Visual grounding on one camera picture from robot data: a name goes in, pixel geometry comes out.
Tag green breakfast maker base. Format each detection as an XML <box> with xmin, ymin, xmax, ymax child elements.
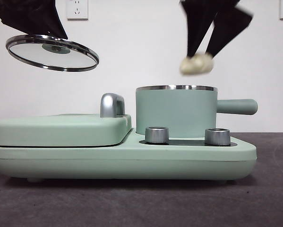
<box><xmin>0</xmin><ymin>129</ymin><xmax>257</xmax><ymax>184</ymax></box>

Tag pleated white bun green dots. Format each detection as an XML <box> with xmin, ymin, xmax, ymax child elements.
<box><xmin>180</xmin><ymin>53</ymin><xmax>214</xmax><ymax>76</ymax></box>

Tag silver control knob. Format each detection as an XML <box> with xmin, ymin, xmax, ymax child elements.
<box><xmin>204</xmin><ymin>128</ymin><xmax>231</xmax><ymax>146</ymax></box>
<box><xmin>145</xmin><ymin>127</ymin><xmax>170</xmax><ymax>144</ymax></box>

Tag green pot with side handle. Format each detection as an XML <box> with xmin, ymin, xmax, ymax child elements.
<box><xmin>135</xmin><ymin>85</ymin><xmax>258</xmax><ymax>139</ymax></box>

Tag green griddle cover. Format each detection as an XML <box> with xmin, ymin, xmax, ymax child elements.
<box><xmin>0</xmin><ymin>114</ymin><xmax>134</xmax><ymax>147</ymax></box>

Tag glass pot lid green knob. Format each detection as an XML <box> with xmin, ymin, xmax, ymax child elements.
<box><xmin>6</xmin><ymin>34</ymin><xmax>100</xmax><ymax>72</ymax></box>

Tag silver griddle cover handle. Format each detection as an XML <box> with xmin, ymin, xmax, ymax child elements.
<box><xmin>100</xmin><ymin>93</ymin><xmax>127</xmax><ymax>118</ymax></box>

